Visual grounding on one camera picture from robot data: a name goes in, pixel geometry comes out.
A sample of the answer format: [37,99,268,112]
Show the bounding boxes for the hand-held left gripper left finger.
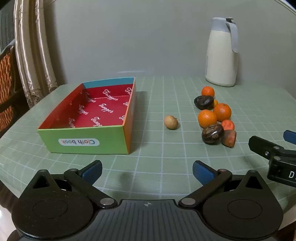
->
[20,160,118,209]

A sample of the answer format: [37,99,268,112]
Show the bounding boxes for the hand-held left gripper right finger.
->
[178,160,275,209]

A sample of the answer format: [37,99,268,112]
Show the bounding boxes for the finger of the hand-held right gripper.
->
[248,136,285,161]
[283,130,296,146]

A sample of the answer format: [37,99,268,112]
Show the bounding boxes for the reddish brown fruit piece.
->
[221,130,237,148]

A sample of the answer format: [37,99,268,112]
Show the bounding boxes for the red-orange wrinkled fruit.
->
[221,119,235,131]

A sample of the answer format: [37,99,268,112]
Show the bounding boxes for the dark purple round fruit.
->
[194,95,214,110]
[201,124,224,145]

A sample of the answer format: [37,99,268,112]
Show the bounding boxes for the brown walnut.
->
[164,115,179,130]

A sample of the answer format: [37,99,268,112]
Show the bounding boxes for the colourful cardboard box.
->
[37,77,137,155]

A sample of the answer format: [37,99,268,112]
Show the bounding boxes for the small orange tangerine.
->
[201,86,215,97]

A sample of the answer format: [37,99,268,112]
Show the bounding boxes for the green grid tablecloth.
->
[0,75,296,209]

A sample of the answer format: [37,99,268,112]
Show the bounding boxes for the cream thermos jug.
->
[205,17,239,87]

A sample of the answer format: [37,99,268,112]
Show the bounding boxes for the beige satin curtain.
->
[14,0,58,108]

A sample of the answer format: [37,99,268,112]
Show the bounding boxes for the wooden sofa with orange cushion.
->
[0,39,29,136]

